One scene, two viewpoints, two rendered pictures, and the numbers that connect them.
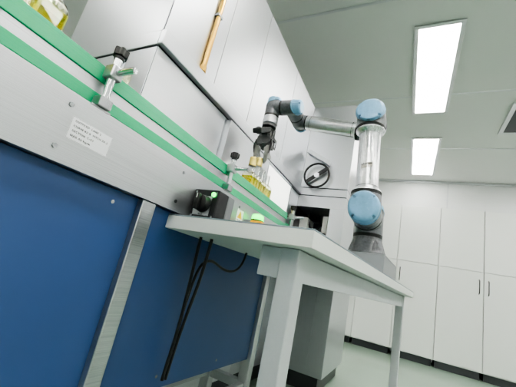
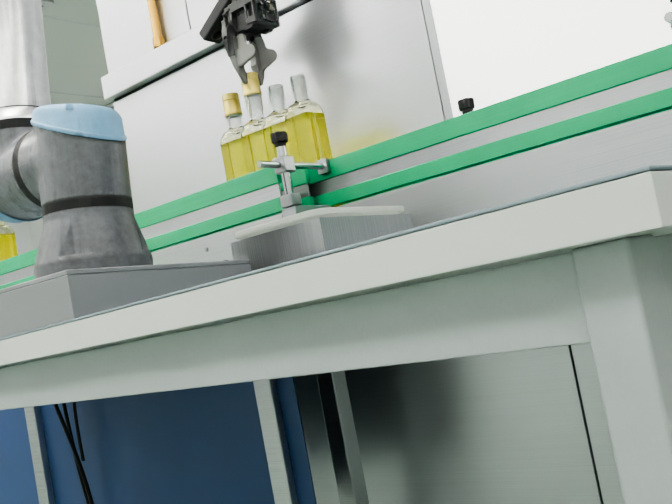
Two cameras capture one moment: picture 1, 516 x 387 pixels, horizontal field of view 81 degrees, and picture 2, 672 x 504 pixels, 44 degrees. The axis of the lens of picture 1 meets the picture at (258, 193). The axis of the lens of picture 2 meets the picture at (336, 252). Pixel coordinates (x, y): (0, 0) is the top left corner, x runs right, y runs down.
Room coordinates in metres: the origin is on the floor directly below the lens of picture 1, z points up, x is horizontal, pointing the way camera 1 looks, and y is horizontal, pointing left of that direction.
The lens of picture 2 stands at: (1.72, -1.49, 0.70)
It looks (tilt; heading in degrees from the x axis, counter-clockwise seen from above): 4 degrees up; 100
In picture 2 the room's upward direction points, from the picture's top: 11 degrees counter-clockwise
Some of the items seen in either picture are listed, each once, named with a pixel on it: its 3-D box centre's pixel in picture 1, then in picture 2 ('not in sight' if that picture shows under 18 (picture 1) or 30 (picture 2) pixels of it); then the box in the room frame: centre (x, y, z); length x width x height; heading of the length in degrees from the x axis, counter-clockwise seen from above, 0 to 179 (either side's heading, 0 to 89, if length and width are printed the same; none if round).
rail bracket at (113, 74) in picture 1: (120, 77); not in sight; (0.50, 0.30, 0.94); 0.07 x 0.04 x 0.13; 62
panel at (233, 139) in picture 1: (259, 186); (424, 45); (1.71, 0.00, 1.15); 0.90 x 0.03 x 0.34; 152
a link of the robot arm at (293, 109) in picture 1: (292, 109); not in sight; (1.35, -0.08, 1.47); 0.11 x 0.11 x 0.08; 61
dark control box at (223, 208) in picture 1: (211, 209); not in sight; (0.80, 0.11, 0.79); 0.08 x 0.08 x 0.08; 62
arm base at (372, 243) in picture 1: (366, 246); (91, 240); (1.24, -0.49, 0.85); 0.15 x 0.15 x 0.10
